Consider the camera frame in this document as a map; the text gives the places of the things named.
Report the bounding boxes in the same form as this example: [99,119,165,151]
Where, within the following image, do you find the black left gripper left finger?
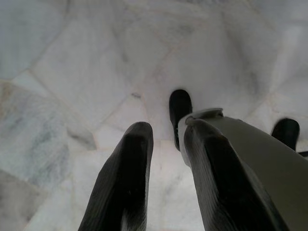
[77,121,154,231]

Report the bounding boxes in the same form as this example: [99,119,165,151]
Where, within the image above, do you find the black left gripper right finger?
[183,117,289,231]

